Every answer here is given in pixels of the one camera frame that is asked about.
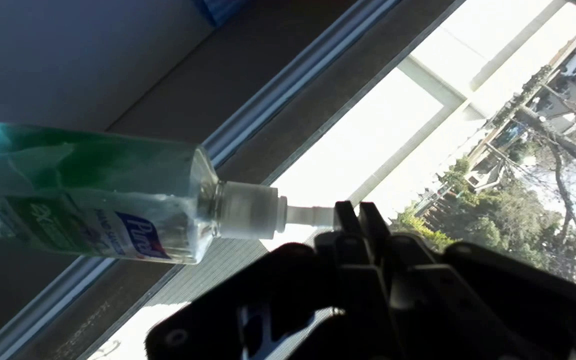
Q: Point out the white window frame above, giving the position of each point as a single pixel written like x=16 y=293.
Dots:
x=300 y=67

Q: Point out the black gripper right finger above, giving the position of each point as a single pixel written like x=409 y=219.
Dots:
x=475 y=300

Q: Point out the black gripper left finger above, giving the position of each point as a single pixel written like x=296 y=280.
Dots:
x=288 y=300

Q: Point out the green outdoor tree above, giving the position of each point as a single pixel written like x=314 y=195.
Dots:
x=501 y=212

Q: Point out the clear green hand sanitizer bottle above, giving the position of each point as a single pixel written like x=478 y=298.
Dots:
x=101 y=193

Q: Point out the blue sponge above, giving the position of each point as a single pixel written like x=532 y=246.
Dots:
x=221 y=11

